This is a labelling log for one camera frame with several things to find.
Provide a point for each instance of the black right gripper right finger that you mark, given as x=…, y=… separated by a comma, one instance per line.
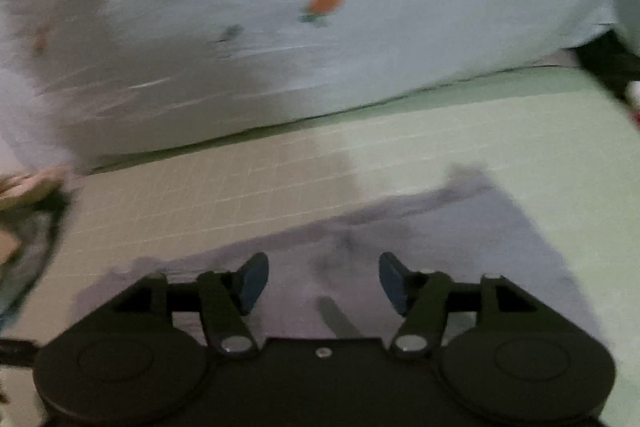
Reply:
x=425, y=300

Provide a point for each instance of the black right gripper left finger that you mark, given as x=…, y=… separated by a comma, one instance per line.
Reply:
x=221, y=300

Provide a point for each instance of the grey cloth garment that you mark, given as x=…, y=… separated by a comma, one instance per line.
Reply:
x=323, y=277

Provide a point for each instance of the green white grid mat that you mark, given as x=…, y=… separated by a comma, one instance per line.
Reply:
x=551, y=137

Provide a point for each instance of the red item under white garment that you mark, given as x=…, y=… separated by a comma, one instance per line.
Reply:
x=632, y=94

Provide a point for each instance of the light green carrot-print pillow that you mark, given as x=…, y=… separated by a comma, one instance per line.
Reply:
x=85, y=81

